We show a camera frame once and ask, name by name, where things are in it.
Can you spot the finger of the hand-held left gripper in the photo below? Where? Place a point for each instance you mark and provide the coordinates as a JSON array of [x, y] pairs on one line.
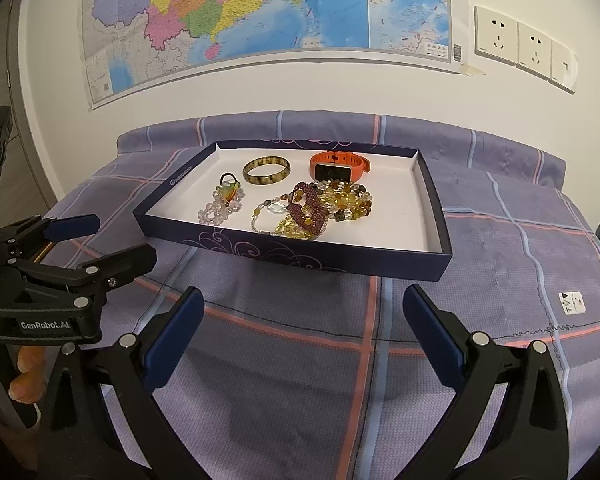
[[120, 265], [75, 225]]

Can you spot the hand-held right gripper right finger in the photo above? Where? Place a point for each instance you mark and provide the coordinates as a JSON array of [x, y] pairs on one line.
[[435, 345]]

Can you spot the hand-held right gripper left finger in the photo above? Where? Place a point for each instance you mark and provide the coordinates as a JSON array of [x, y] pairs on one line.
[[175, 345]]

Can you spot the dark blue cardboard box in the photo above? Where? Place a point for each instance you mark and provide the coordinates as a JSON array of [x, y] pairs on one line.
[[405, 200]]

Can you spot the amber brown bangle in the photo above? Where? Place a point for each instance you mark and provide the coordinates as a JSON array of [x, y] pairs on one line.
[[267, 180]]

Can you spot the orange smartwatch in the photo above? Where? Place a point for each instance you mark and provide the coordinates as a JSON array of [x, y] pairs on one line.
[[332, 172]]

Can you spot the person's left hand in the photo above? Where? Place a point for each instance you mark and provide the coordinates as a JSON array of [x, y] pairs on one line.
[[30, 375]]

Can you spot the purple plaid bed sheet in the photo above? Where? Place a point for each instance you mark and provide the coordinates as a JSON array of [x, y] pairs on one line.
[[480, 260]]

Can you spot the white sheet tag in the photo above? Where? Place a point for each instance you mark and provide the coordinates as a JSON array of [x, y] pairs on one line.
[[572, 302]]

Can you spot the colourful wall map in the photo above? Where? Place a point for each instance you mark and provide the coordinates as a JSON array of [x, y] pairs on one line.
[[280, 5]]

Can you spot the white wall switch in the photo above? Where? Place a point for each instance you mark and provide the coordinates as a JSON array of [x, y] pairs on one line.
[[564, 67]]

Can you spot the white wall socket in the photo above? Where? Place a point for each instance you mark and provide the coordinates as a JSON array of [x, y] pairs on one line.
[[495, 35], [534, 50]]

